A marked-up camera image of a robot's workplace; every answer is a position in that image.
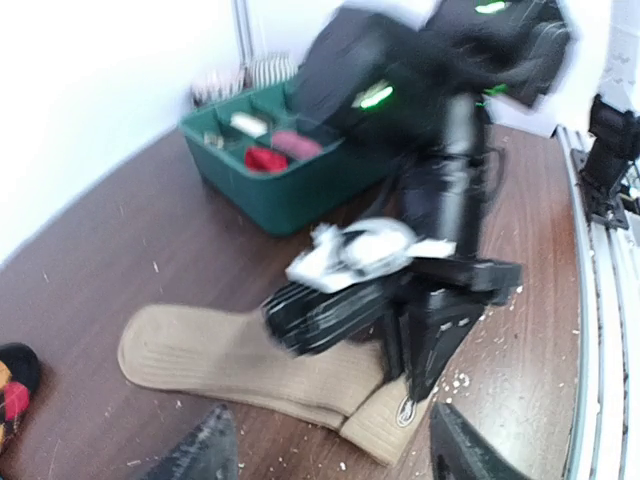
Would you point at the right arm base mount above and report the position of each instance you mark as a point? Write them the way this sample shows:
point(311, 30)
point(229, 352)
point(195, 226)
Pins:
point(602, 169)

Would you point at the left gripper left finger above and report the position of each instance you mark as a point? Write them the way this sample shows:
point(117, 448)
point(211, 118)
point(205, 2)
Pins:
point(209, 451)

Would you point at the rolled patterned sock in tray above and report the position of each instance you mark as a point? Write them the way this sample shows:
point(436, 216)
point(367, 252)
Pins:
point(214, 140)

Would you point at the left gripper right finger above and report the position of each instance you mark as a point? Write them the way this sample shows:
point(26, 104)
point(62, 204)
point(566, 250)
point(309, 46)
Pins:
point(460, 452)

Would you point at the green divided organizer tray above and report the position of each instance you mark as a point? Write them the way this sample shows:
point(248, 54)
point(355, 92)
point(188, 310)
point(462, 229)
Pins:
point(284, 203)

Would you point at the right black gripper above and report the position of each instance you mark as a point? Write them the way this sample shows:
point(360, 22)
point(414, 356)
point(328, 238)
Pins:
point(418, 93)

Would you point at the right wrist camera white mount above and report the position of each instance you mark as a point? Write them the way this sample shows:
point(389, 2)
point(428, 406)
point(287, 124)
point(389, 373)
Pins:
point(363, 251)

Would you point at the rolled cream sock in tray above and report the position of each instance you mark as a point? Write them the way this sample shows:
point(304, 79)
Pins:
point(248, 124)

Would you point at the striped grey cup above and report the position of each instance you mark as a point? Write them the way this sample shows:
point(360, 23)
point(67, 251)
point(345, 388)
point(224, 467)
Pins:
point(271, 69)

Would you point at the rolled maroon sock in tray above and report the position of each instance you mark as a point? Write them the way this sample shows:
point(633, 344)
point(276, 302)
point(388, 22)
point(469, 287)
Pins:
point(296, 146)

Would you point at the argyle black orange sock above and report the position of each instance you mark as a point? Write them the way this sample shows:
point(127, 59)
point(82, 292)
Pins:
point(20, 379)

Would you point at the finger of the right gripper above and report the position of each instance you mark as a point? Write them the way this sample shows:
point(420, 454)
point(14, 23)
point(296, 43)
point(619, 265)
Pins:
point(306, 321)

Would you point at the rolled red sock in tray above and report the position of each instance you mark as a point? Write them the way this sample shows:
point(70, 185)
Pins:
point(264, 160)

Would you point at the right aluminium frame post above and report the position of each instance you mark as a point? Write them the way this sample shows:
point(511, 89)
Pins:
point(244, 31)

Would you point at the tan ribbed sock pair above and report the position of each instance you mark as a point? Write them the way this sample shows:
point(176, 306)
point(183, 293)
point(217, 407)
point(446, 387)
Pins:
point(230, 356)

